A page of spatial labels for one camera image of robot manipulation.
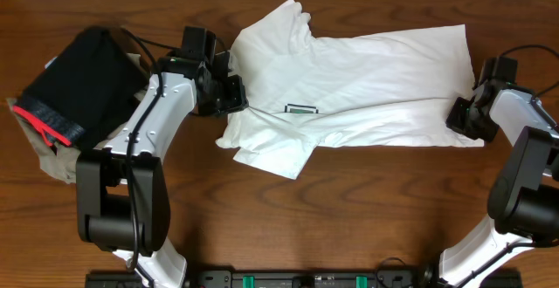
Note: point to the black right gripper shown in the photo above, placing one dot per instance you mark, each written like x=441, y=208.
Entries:
x=453, y=120

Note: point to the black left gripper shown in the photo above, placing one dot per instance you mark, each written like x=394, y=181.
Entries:
x=233, y=94

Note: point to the white printed t-shirt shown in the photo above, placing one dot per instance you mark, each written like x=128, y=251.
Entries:
x=386, y=89

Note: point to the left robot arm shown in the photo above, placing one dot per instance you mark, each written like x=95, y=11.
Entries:
x=122, y=198

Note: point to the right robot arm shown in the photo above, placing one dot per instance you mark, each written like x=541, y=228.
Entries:
x=522, y=212

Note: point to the black folded garment red trim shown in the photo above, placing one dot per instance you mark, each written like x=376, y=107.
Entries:
x=84, y=94

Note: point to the khaki folded garment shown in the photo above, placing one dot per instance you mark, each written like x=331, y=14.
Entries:
x=58, y=161

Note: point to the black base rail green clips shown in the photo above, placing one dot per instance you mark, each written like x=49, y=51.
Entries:
x=231, y=279

